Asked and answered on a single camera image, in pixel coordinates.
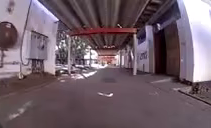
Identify white roof column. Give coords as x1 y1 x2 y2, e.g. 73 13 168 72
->
132 33 139 77
67 34 73 76

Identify red cross beam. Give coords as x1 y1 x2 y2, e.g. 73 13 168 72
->
66 27 138 37

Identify green trees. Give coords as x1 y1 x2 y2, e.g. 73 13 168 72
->
56 29 94 66

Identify grey asphalt path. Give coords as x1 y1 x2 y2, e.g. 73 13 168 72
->
0 65 211 128

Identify grey ribbed roof overhead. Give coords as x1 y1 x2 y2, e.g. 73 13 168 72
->
37 0 181 56

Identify white building with pipes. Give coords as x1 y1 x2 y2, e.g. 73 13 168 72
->
0 0 60 81

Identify bare dirt strip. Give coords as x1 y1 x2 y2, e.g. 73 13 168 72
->
0 73 61 100

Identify small weed plant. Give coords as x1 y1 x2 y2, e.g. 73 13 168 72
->
191 82 211 95

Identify white building with dark doorway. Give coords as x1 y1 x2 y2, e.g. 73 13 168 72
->
118 0 211 84

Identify concrete kerb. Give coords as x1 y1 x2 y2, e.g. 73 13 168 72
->
177 88 211 110

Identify grey wall cabinet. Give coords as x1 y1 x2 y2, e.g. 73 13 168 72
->
28 30 49 61

